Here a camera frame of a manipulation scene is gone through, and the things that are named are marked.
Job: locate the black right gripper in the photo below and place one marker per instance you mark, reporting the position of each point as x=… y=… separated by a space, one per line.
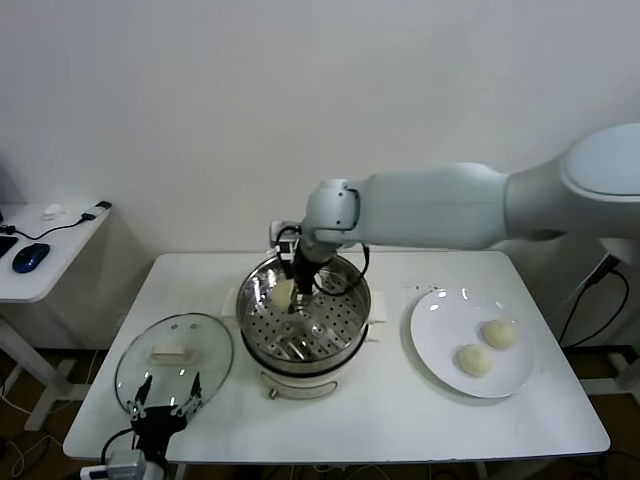
x=305 y=272

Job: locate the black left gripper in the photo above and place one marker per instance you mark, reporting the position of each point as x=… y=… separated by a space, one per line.
x=157 y=425

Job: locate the white steamed baozi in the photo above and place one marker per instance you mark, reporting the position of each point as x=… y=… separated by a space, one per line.
x=498 y=334
x=474 y=359
x=281 y=296

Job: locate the round glass pot lid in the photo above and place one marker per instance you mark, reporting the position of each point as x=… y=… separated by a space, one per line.
x=205 y=340

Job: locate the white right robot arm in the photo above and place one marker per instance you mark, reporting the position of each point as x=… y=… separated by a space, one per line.
x=450 y=205

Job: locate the perforated steel steamer basket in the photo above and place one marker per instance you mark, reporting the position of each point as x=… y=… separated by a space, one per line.
x=340 y=320

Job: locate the stainless steel steamer pot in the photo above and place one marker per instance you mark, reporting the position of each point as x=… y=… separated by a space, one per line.
x=300 y=387

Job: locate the dark crumb scatter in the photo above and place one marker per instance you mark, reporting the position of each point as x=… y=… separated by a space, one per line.
x=422 y=287

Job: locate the large white plate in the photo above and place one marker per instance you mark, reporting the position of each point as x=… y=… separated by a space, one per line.
x=450 y=320

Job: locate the white side desk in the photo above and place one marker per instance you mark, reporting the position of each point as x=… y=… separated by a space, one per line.
x=60 y=250

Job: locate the blue computer mouse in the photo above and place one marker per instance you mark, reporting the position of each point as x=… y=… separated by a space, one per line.
x=31 y=257

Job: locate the white crumpled tissue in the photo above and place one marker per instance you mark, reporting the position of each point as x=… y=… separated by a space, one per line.
x=54 y=212

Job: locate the black keyboard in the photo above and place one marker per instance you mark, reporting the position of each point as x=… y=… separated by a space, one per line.
x=5 y=246

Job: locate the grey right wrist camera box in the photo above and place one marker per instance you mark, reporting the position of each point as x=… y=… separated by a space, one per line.
x=281 y=235

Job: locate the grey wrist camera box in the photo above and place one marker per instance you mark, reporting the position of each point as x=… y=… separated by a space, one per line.
x=281 y=235
x=122 y=460

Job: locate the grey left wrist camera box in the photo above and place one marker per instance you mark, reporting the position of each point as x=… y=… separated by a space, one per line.
x=122 y=460

